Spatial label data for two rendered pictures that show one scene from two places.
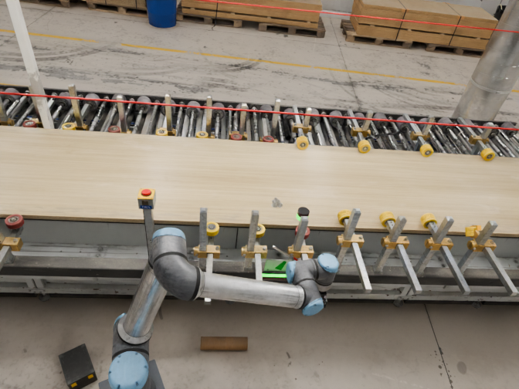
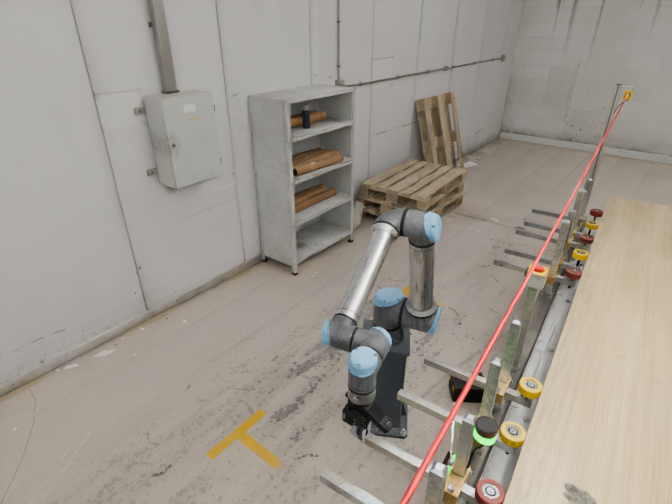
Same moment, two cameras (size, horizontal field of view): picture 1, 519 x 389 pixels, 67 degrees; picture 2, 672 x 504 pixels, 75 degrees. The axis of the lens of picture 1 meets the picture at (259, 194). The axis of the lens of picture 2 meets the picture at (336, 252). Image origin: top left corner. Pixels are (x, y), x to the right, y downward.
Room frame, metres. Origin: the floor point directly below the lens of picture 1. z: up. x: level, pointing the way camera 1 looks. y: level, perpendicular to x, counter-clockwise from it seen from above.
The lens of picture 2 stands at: (1.71, -1.15, 2.11)
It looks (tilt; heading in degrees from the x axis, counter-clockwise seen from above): 28 degrees down; 132
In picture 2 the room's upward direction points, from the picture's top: straight up
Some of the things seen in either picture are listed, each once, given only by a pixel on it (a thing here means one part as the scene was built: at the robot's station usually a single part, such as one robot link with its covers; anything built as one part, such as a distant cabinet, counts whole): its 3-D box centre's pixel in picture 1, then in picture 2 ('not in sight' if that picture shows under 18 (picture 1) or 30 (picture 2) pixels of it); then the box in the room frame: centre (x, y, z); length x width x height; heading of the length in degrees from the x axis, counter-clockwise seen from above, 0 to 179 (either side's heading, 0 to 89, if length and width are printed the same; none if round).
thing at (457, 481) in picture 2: (300, 251); (456, 481); (1.41, -0.26, 0.85); 0.13 x 0.06 x 0.05; 98
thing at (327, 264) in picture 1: (325, 268); (362, 370); (1.07, -0.33, 1.14); 0.10 x 0.09 x 0.12; 108
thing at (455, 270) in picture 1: (446, 252); not in sight; (1.46, -1.03, 0.95); 0.50 x 0.04 x 0.04; 8
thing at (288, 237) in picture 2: not in sight; (307, 178); (-1.16, 1.59, 0.78); 0.90 x 0.45 x 1.55; 94
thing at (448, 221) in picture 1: (432, 248); not in sight; (1.51, -0.98, 0.91); 0.03 x 0.03 x 0.48; 8
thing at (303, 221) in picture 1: (296, 248); (459, 471); (1.40, -0.24, 0.87); 0.03 x 0.03 x 0.48; 8
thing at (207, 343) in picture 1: (224, 343); not in sight; (1.24, 0.09, 0.04); 0.30 x 0.08 x 0.08; 98
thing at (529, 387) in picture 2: (211, 233); (528, 394); (1.44, 0.23, 0.85); 0.08 x 0.08 x 0.11
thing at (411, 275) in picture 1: (401, 251); not in sight; (1.42, -0.78, 0.95); 0.50 x 0.04 x 0.04; 8
